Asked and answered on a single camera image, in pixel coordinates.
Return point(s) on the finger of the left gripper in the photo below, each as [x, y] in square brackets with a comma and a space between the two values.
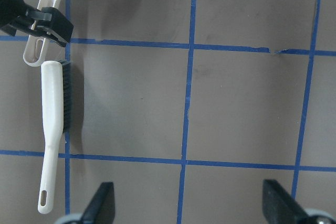
[50, 23]

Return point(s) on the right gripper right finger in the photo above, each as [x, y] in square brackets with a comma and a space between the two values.
[279, 207]

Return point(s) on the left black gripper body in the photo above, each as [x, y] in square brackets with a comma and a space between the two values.
[14, 16]

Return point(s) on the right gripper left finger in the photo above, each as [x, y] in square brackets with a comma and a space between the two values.
[101, 208]

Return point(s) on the cream hand brush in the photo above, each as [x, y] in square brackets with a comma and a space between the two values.
[56, 101]

